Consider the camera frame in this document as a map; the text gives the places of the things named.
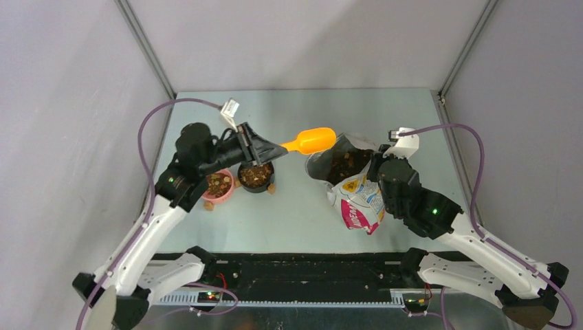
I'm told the pink cat bowl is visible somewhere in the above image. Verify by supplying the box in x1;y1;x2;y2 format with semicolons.
202;169;235;204

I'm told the kibble in pink bowl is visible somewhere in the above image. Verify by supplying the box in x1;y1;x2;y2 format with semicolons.
207;173;232;199

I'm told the cat food bag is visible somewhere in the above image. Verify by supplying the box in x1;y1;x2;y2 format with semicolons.
305;133;385;235

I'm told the aluminium frame rail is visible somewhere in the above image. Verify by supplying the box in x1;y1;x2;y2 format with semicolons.
104;259;520;311

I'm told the black pet bowl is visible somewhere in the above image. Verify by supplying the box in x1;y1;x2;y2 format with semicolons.
236;162;276;194

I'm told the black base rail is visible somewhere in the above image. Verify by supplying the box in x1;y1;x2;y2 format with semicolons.
173;248;445;303

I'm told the wooden bowl stand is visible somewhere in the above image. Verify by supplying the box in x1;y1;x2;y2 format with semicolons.
202;176;276;211

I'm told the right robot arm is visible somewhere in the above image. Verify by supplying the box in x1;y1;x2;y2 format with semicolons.
367;146;569;329

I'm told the yellow plastic scoop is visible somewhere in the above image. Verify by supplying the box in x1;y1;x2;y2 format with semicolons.
280;127;337;155

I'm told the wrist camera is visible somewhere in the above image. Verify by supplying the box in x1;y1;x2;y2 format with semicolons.
383;127;420;159
219;98;239;132

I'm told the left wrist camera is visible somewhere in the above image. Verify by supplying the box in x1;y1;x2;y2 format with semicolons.
219;98;239;132

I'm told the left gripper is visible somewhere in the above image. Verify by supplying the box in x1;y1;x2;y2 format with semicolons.
198;122;287;177

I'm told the kibble in black bowl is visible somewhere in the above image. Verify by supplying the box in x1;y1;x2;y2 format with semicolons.
239;164;274;188

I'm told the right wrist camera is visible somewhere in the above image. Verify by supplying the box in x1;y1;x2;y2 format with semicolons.
383;127;420;159

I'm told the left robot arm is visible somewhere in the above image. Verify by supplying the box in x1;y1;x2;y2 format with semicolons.
72;122;292;329

